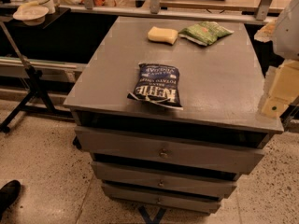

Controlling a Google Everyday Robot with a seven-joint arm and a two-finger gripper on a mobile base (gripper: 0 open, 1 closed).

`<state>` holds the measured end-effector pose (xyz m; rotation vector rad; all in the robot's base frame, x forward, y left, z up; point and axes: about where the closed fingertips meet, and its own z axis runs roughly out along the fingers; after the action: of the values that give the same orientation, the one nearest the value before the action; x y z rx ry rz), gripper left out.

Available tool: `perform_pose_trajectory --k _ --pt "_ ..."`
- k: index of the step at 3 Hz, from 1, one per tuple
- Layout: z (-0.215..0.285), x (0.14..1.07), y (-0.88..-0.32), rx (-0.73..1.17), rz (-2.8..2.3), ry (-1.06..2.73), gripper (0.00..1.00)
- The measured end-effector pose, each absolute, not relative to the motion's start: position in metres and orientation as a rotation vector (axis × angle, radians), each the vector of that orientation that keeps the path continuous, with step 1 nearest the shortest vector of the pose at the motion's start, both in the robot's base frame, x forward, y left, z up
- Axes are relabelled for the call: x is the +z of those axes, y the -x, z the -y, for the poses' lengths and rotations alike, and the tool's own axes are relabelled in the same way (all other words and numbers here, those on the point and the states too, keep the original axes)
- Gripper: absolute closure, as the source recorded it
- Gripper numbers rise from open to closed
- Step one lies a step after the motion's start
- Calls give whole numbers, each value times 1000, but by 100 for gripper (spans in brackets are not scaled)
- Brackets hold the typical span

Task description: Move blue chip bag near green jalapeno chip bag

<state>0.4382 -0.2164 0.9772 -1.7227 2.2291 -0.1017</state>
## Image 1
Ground grey drawer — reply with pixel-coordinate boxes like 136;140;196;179
102;183;221;214
92;161;236;199
75;126;264;175

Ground blue Kettle chip bag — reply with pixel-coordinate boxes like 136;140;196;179
127;63;183;110

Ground white plate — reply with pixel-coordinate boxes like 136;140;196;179
13;6;49;26

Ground middle grey drawer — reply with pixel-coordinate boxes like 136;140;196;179
92;161;236;199

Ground yellow sponge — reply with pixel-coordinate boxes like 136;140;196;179
148;26;178;45

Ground top grey drawer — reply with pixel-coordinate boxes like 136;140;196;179
75;126;264;175

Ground metal railing frame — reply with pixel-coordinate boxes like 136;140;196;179
62;0;291;24

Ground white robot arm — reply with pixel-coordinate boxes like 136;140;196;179
260;0;299;119

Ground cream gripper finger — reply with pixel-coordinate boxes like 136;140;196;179
269;60;299;104
261;95;290;119

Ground green jalapeno chip bag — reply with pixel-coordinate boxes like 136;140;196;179
178;21;233;47

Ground black shoe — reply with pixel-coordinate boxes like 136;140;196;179
0;180;21;216

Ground black metal stand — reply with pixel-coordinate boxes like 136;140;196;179
0;21;72;133

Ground bottom grey drawer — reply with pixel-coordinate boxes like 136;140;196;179
102;183;221;214

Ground blue floor tape mark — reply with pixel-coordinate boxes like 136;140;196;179
137;205;167;224

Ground grey drawer cabinet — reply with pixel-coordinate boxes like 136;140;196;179
65;17;283;214

